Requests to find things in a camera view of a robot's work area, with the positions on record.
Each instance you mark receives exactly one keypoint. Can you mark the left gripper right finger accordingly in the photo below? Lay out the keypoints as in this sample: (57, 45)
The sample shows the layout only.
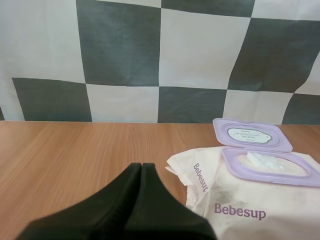
(160, 212)

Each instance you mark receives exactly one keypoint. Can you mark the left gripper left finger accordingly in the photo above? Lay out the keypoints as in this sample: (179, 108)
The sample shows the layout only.
(100, 212)

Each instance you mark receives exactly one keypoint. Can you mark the white wet wipes pack lilac lid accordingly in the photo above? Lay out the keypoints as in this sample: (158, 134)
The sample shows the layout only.
(250, 195)

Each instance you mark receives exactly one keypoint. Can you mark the checked cloth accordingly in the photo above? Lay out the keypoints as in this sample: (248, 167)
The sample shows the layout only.
(160, 60)

